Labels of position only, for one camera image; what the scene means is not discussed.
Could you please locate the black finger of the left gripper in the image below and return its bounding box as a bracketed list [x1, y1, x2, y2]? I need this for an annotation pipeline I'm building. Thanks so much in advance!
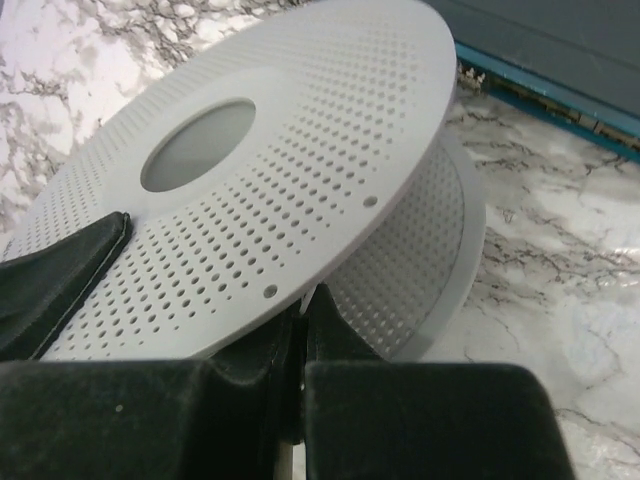
[1, 212, 133, 360]

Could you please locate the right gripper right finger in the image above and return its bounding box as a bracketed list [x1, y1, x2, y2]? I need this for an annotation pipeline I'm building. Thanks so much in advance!
[303, 286, 575, 479]

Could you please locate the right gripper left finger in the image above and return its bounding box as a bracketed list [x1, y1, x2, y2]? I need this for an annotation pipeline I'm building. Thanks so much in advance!
[1, 313, 294, 479]

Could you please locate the white cable spool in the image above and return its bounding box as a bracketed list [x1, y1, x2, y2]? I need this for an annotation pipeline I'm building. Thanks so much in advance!
[5, 1, 485, 361]

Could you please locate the dark blue network switch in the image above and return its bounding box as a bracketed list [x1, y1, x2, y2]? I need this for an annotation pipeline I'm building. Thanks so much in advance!
[431, 0, 639, 161]

